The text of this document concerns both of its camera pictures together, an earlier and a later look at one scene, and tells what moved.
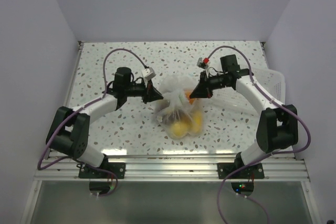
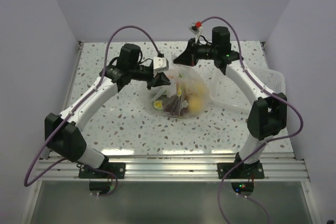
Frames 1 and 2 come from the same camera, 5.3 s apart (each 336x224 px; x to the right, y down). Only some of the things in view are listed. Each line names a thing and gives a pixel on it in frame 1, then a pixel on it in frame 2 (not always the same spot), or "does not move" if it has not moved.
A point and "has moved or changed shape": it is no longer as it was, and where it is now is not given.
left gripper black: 151,94 -> 159,79
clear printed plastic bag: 178,115 has moved or changed shape
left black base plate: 118,168 does not move
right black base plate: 255,171 does not move
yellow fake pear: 180,128 -> 195,105
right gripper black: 204,89 -> 190,56
